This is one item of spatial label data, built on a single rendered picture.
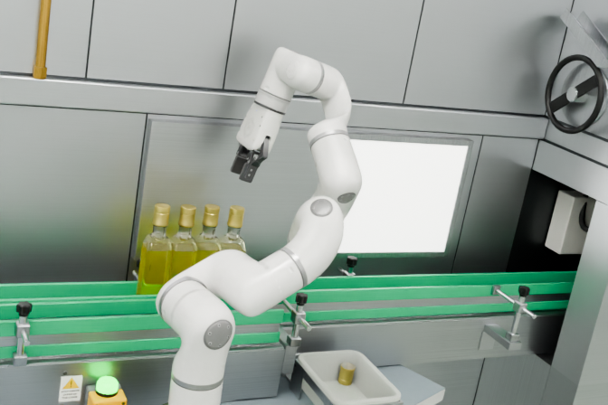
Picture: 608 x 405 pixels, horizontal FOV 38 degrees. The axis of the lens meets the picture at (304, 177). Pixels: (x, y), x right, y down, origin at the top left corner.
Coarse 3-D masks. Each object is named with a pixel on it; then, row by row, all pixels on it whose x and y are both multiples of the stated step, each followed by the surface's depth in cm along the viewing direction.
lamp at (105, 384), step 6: (102, 378) 178; (108, 378) 178; (114, 378) 179; (102, 384) 176; (108, 384) 176; (114, 384) 177; (96, 390) 177; (102, 390) 176; (108, 390) 176; (114, 390) 177; (102, 396) 176; (108, 396) 176
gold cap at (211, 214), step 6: (210, 204) 198; (204, 210) 196; (210, 210) 196; (216, 210) 196; (204, 216) 197; (210, 216) 196; (216, 216) 197; (204, 222) 197; (210, 222) 196; (216, 222) 197
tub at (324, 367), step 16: (320, 352) 208; (336, 352) 209; (352, 352) 211; (304, 368) 200; (320, 368) 208; (336, 368) 210; (368, 368) 206; (320, 384) 193; (336, 384) 209; (352, 384) 210; (368, 384) 205; (384, 384) 200; (336, 400) 188; (352, 400) 188; (368, 400) 190; (384, 400) 191
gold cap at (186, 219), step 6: (186, 204) 195; (180, 210) 194; (186, 210) 192; (192, 210) 193; (180, 216) 194; (186, 216) 193; (192, 216) 193; (180, 222) 194; (186, 222) 193; (192, 222) 194
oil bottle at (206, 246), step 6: (198, 234) 199; (198, 240) 197; (204, 240) 197; (210, 240) 197; (216, 240) 198; (198, 246) 196; (204, 246) 196; (210, 246) 197; (216, 246) 198; (198, 252) 196; (204, 252) 197; (210, 252) 197; (198, 258) 197; (204, 258) 197
